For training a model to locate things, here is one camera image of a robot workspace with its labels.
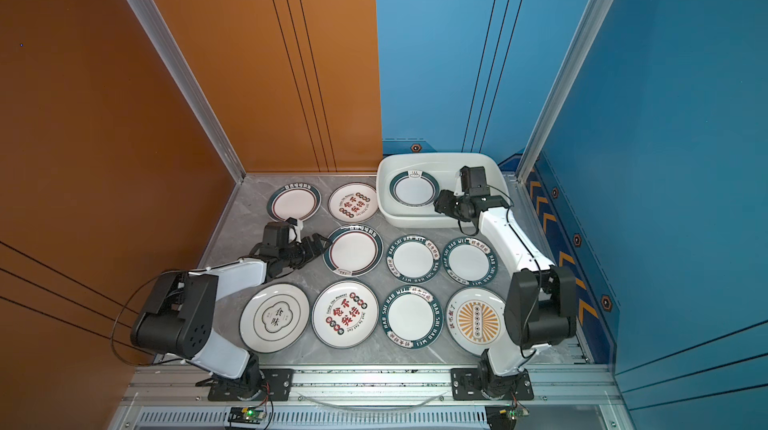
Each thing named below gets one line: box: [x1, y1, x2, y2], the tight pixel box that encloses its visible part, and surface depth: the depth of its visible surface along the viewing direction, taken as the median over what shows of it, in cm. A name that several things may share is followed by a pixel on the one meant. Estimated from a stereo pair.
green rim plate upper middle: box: [386, 234, 442, 282], surface depth 98 cm
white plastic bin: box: [376, 152, 508, 229], surface depth 118 cm
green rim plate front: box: [381, 284, 444, 350], surface depth 85 cm
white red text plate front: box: [311, 279, 380, 350], surface depth 86 cm
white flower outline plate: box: [239, 282, 311, 354], surface depth 85 cm
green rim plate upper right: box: [442, 236, 498, 286], surface depth 97 cm
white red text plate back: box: [328, 182, 379, 223], surface depth 114 cm
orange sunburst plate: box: [446, 287, 506, 356], surface depth 84 cm
